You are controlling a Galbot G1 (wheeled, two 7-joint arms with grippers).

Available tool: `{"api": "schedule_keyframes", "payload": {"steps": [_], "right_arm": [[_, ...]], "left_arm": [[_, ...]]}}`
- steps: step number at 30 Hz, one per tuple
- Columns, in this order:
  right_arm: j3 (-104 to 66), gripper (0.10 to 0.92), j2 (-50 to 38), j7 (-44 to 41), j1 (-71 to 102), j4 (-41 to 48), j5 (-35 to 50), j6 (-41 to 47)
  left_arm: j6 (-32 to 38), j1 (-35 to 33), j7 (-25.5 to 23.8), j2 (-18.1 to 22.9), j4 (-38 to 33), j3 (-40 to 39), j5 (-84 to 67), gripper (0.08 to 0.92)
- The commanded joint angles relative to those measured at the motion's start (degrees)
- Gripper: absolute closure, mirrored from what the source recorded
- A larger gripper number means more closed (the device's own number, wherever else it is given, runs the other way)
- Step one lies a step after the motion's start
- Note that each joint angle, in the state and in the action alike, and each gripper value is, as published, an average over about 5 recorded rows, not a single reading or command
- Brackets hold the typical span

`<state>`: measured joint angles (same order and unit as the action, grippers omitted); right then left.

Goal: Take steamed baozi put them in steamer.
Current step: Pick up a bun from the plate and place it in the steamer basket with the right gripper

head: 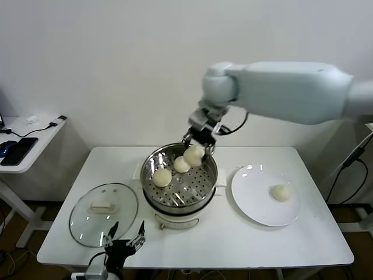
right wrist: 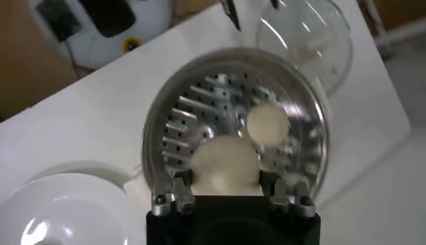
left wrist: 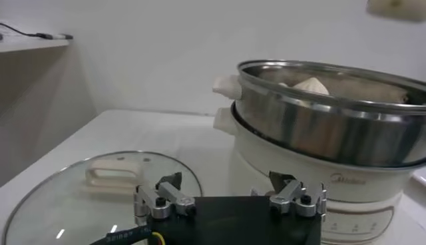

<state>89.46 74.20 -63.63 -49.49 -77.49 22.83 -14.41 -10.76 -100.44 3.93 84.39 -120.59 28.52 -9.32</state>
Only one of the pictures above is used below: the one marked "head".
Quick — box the perforated steel steamer basket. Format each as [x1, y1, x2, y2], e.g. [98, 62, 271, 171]
[140, 142, 219, 209]

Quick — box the blue computer mouse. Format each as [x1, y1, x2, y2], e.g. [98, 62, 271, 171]
[0, 140, 18, 157]

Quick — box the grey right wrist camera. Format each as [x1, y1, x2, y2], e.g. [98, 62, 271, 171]
[188, 107, 226, 135]

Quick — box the black smartphone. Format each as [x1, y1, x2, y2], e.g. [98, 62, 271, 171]
[0, 136, 39, 167]

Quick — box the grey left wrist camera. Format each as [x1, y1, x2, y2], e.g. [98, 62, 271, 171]
[71, 263, 111, 280]

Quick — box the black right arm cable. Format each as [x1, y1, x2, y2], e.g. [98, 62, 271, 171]
[220, 108, 251, 137]

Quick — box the white hanging cable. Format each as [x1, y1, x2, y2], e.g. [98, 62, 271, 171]
[321, 135, 373, 185]

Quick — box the black cable with adapter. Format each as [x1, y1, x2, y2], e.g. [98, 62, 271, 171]
[0, 115, 68, 139]

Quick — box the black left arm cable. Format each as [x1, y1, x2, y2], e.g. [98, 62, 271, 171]
[88, 251, 109, 270]

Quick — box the white side desk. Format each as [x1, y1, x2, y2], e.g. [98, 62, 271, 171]
[0, 115, 68, 249]

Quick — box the round glass pot lid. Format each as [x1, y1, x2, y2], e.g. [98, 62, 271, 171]
[69, 183, 139, 249]

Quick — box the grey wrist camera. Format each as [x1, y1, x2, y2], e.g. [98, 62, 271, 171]
[188, 107, 226, 135]
[71, 263, 111, 280]

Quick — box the black power cable with brick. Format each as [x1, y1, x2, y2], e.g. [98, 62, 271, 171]
[324, 146, 369, 205]

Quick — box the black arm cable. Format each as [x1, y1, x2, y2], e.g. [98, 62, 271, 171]
[220, 108, 251, 137]
[88, 251, 109, 270]

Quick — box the round white plate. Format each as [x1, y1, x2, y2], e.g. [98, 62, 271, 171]
[231, 164, 302, 228]

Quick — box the white steamed baozi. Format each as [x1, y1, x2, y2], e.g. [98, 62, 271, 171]
[152, 169, 173, 188]
[174, 156, 192, 174]
[270, 184, 292, 203]
[182, 145, 205, 168]

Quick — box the cream electric cooking pot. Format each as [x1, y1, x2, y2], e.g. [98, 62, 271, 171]
[132, 163, 227, 232]

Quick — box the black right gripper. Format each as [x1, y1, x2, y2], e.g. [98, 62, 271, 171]
[182, 128, 217, 163]

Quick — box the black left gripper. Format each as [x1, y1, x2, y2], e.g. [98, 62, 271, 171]
[103, 220, 146, 265]

